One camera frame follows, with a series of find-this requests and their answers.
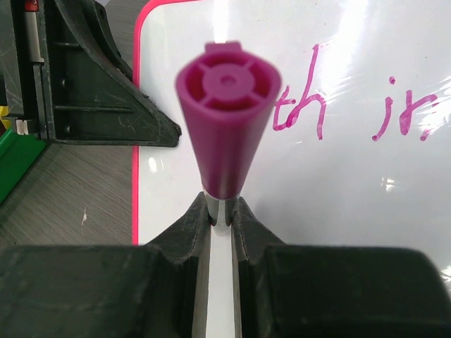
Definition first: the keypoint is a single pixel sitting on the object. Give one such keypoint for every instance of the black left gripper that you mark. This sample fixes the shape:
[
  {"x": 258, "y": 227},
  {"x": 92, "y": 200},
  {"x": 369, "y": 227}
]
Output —
[{"x": 64, "y": 79}]

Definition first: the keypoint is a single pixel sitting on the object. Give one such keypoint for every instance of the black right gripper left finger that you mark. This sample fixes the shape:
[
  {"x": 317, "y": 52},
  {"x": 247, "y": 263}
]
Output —
[{"x": 159, "y": 289}]

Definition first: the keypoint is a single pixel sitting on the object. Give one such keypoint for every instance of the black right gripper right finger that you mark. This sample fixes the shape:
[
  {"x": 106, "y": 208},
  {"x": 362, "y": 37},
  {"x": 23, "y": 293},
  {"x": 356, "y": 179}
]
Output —
[{"x": 284, "y": 290}]

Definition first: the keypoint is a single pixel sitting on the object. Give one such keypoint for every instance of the purple capped marker pen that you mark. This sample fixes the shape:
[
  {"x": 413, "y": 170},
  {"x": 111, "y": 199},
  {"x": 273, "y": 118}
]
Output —
[{"x": 226, "y": 96}]

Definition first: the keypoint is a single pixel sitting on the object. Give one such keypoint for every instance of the pink framed whiteboard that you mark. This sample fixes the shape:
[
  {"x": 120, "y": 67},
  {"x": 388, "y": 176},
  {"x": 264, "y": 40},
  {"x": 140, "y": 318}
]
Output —
[{"x": 356, "y": 151}]

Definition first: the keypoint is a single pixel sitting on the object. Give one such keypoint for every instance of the green plastic tray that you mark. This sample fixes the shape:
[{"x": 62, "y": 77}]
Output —
[{"x": 18, "y": 154}]

